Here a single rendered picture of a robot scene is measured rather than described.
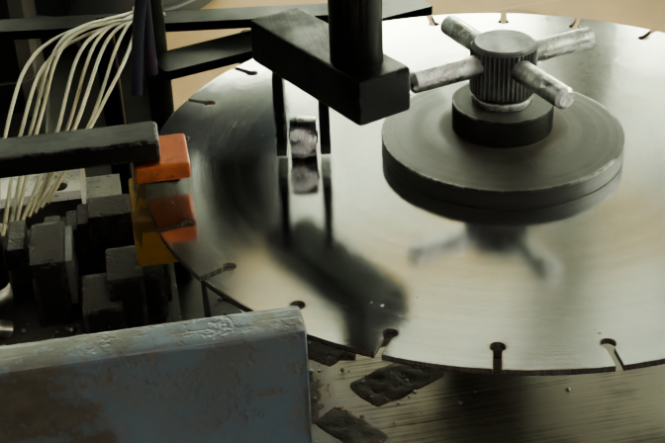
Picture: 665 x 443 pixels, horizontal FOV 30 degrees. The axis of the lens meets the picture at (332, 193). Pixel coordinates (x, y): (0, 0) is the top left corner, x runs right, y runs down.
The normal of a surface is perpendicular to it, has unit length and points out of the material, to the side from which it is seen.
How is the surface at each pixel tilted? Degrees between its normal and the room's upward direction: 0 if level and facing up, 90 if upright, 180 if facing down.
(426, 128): 5
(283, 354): 90
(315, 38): 0
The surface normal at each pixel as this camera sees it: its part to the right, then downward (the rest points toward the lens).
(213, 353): 0.18, 0.49
